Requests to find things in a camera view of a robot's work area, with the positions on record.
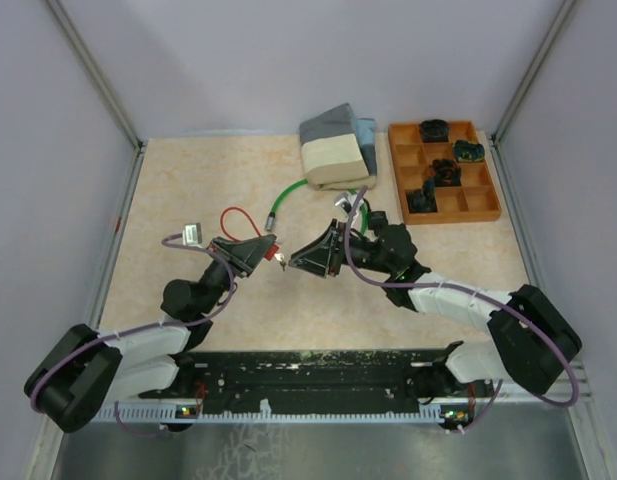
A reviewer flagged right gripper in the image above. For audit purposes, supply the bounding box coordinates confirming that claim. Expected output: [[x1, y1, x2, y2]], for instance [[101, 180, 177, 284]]
[[289, 219, 395, 278]]

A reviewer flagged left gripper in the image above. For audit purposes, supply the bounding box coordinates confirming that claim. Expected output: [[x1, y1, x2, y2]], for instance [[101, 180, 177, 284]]
[[199, 234, 277, 314]]

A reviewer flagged red cable seal lock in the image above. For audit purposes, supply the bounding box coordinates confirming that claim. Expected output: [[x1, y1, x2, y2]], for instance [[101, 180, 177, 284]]
[[219, 206, 279, 261]]

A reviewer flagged green cable lock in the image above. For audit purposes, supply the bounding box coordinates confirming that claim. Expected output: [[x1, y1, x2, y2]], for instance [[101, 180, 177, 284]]
[[264, 179, 371, 234]]

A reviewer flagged black Kaijing padlock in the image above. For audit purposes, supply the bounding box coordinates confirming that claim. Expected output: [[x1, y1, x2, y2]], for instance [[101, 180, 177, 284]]
[[367, 210, 389, 236]]

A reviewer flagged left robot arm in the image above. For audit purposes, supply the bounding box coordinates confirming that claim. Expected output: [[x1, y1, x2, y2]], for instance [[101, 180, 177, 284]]
[[24, 234, 277, 433]]

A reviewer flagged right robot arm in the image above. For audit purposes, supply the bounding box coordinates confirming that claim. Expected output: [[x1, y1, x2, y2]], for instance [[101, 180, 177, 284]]
[[289, 220, 582, 399]]

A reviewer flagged folded grey beige cloth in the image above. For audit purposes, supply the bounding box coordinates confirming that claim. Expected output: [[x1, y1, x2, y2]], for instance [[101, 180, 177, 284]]
[[299, 103, 378, 190]]

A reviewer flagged dark rolled item lower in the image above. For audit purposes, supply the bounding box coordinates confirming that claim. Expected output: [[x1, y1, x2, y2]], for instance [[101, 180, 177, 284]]
[[406, 178, 437, 214]]

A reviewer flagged dark rolled item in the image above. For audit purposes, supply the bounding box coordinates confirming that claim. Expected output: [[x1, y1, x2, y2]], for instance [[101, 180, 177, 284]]
[[406, 178, 437, 214], [452, 140, 485, 163], [419, 119, 450, 143], [431, 159, 462, 187]]

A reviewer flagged dark rolled item middle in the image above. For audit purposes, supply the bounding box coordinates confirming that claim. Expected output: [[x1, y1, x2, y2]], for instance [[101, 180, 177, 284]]
[[431, 159, 462, 187]]

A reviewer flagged wooden compartment tray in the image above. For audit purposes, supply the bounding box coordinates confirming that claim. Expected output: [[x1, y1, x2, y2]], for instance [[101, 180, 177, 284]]
[[388, 119, 502, 225]]

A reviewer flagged dark rolled item top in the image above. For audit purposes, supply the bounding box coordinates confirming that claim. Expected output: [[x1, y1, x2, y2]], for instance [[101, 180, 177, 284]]
[[419, 119, 450, 143]]

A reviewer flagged dark rolled item right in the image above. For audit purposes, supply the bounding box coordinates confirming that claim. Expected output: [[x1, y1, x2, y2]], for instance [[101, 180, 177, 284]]
[[452, 140, 485, 163]]

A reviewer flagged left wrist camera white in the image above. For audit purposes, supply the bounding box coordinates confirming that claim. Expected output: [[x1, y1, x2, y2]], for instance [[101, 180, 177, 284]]
[[182, 223, 203, 247]]

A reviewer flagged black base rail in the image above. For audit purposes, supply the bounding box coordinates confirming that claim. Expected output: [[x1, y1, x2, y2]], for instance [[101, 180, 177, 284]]
[[144, 347, 494, 416]]

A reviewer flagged aluminium frame post left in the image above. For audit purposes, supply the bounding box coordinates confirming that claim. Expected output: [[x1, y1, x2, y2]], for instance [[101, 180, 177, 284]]
[[41, 0, 143, 150]]

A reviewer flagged aluminium frame post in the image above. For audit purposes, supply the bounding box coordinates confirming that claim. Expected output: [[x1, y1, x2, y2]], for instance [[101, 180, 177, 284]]
[[490, 0, 580, 145], [41, 0, 143, 150]]

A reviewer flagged aluminium frame post right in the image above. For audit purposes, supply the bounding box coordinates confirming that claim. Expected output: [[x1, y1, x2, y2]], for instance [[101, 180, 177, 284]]
[[490, 0, 580, 145]]

